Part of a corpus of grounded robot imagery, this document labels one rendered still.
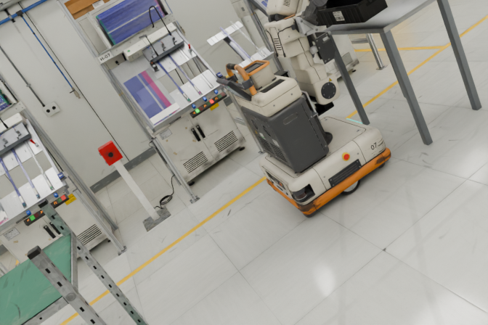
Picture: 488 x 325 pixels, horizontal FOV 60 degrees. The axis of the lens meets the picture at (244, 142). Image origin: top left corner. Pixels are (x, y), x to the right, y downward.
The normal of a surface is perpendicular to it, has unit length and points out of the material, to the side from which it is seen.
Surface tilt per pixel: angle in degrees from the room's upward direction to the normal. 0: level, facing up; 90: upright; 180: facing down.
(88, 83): 90
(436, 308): 0
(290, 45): 90
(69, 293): 90
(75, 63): 90
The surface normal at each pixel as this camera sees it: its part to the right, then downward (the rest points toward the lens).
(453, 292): -0.47, -0.81
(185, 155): 0.38, 0.18
